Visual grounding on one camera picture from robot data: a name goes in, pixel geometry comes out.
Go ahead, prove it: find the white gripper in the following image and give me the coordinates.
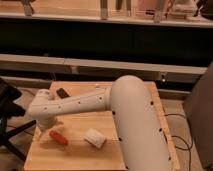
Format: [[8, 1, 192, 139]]
[[36, 117, 62, 132]]

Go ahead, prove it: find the orange red pepper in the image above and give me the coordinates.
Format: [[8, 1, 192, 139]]
[[49, 131, 68, 145]]

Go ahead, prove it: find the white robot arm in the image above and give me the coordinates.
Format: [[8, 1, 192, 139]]
[[27, 75, 172, 171]]

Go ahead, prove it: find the black phone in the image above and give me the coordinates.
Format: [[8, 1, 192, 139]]
[[56, 88, 69, 98]]

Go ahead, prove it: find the black office chair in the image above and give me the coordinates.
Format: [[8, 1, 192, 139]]
[[0, 77, 36, 161]]

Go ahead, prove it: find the black floor cable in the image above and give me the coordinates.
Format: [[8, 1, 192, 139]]
[[163, 112, 194, 171]]

